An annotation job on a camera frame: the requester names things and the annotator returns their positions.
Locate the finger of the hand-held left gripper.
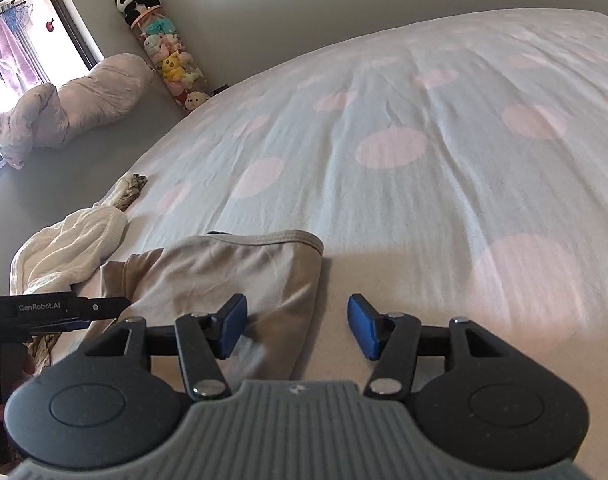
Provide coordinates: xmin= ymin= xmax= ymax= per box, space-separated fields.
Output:
xmin=78 ymin=297 xmax=133 ymax=322
xmin=31 ymin=320 xmax=92 ymax=336

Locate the beige striped garment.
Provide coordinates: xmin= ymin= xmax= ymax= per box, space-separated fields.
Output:
xmin=28 ymin=332 xmax=62 ymax=379

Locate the window with dark frame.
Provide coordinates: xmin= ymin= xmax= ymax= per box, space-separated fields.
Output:
xmin=0 ymin=0 xmax=107 ymax=181

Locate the taupe shirt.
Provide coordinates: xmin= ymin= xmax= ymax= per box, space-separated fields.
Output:
xmin=100 ymin=230 xmax=325 ymax=382

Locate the white crinkled garment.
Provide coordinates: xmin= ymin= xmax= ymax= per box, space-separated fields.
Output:
xmin=10 ymin=207 xmax=130 ymax=297

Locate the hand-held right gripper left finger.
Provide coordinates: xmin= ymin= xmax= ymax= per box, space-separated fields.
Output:
xmin=84 ymin=293 xmax=248 ymax=400

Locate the purple hanging garment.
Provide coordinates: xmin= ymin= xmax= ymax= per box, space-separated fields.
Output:
xmin=0 ymin=14 xmax=42 ymax=97

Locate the bed with pink dotted sheet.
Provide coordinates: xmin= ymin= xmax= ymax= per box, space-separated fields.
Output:
xmin=8 ymin=7 xmax=608 ymax=411

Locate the clear tube of plush toys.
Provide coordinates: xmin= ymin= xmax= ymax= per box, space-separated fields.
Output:
xmin=130 ymin=5 xmax=215 ymax=111

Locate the panda plush toy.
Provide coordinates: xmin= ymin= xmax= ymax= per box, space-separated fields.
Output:
xmin=114 ymin=0 xmax=157 ymax=29

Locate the small olive striped cloth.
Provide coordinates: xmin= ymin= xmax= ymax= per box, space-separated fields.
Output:
xmin=114 ymin=172 xmax=149 ymax=211

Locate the pink rolled quilt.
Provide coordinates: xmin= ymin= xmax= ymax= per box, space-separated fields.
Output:
xmin=0 ymin=52 xmax=157 ymax=170

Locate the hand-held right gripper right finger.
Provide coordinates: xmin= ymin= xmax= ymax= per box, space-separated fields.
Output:
xmin=347 ymin=294 xmax=517 ymax=401

